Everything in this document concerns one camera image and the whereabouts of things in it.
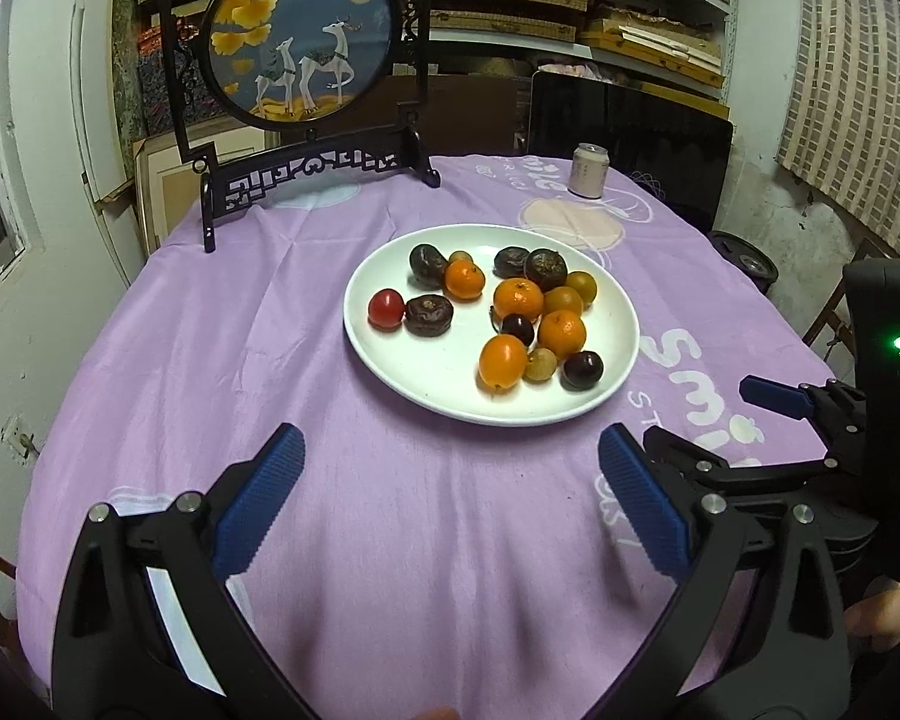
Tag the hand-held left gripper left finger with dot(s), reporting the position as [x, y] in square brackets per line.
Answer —
[259, 495]

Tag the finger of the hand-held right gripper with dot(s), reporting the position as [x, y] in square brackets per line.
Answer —
[765, 478]
[776, 394]

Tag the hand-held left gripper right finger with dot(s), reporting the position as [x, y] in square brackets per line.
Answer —
[645, 502]

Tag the tan longan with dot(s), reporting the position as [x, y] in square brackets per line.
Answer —
[461, 257]
[541, 364]

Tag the oblong orange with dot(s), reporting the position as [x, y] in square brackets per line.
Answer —
[503, 362]

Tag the white oval plate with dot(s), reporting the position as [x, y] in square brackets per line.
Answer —
[435, 375]

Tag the red cherry tomato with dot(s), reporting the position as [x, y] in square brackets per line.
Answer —
[385, 309]

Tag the small dark water chestnut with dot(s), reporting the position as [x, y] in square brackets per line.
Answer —
[511, 262]

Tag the person's right hand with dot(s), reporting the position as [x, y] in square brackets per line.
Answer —
[881, 611]

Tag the purple printed blanket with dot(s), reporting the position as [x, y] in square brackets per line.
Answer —
[420, 502]

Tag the small yellowish orange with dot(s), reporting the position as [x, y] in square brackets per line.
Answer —
[581, 286]

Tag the small orange with green stem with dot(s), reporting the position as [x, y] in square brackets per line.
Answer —
[518, 298]

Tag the black flat panel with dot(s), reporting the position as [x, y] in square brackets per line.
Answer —
[630, 142]

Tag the pale pink drink can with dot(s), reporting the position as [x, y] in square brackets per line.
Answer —
[588, 170]

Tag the checked curtain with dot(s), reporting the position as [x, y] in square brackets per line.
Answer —
[855, 90]

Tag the round deer painting screen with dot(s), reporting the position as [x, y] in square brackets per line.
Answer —
[300, 37]

